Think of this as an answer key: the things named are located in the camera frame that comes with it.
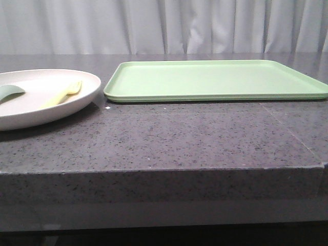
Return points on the yellow plastic fork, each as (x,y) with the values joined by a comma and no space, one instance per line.
(71,89)

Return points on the white round plate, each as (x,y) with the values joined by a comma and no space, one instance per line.
(40,85)

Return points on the green plastic tray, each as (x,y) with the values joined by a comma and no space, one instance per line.
(210,80)

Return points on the pale green plastic spoon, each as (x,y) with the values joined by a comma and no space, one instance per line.
(9,92)

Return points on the grey pleated curtain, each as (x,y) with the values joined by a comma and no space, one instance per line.
(162,27)

